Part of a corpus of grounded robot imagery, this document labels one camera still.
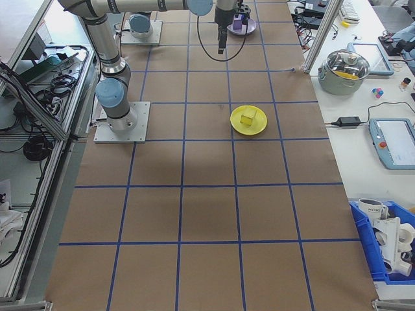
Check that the purple foam block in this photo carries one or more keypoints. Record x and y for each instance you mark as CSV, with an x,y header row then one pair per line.
x,y
238,25

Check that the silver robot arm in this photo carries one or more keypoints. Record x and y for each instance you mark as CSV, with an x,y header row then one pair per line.
x,y
103,45
141,27

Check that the purple round plate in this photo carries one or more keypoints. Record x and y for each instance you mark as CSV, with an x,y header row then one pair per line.
x,y
250,27

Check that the yellow foam block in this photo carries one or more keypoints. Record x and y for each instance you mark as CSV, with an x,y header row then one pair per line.
x,y
248,119

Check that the yellow round plate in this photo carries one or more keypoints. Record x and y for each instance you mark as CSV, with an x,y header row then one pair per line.
x,y
259,128

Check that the small yellow block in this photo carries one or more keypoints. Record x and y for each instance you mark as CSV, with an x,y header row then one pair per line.
x,y
345,23

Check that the white keyboard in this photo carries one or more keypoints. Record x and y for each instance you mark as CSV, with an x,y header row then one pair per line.
x,y
349,11

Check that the glass pot lid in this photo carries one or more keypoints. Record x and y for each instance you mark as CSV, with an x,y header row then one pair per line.
x,y
347,64

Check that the steel cooking pot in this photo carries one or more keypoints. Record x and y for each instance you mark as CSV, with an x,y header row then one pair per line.
x,y
340,85

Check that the small colourful toy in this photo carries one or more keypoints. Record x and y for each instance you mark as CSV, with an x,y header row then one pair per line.
x,y
377,92

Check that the green circuit board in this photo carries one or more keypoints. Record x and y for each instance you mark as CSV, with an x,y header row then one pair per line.
x,y
42,70

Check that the black box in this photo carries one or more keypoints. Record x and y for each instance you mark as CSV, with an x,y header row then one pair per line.
x,y
35,45

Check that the white mug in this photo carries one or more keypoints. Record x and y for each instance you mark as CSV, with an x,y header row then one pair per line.
x,y
371,210

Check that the blue plastic bin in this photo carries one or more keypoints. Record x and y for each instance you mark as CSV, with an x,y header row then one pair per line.
x,y
363,243

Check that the white pipe fittings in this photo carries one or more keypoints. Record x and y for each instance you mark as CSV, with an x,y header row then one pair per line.
x,y
394,239

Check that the white paper stack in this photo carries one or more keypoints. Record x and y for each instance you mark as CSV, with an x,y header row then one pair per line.
x,y
8,217

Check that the aluminium corner bar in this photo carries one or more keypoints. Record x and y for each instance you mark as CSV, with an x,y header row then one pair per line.
x,y
394,305
22,306

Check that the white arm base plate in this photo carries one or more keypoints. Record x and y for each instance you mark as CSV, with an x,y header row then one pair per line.
x,y
139,129
155,37

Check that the aluminium profile post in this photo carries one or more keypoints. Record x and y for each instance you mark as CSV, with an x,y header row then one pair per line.
x,y
319,35

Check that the V-shaped metal bar frame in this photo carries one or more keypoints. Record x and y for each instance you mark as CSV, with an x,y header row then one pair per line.
x,y
39,113

